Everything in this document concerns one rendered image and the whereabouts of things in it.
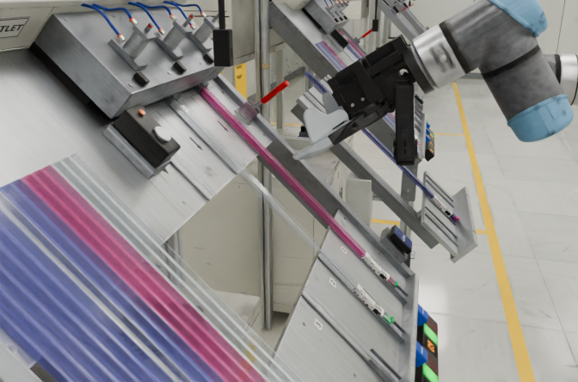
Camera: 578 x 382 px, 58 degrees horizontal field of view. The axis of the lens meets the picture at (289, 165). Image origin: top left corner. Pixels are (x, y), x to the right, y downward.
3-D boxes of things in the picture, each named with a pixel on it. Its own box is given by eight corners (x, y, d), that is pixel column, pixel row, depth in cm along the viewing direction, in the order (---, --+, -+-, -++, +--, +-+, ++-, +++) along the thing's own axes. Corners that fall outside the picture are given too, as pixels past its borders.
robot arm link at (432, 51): (464, 70, 72) (467, 79, 65) (433, 86, 74) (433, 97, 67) (437, 22, 71) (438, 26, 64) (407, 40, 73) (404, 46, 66)
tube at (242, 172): (387, 322, 84) (392, 318, 83) (387, 327, 83) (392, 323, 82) (164, 94, 81) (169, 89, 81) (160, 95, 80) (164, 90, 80)
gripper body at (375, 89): (331, 76, 77) (404, 31, 73) (361, 125, 78) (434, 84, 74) (321, 84, 70) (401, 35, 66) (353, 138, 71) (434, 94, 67)
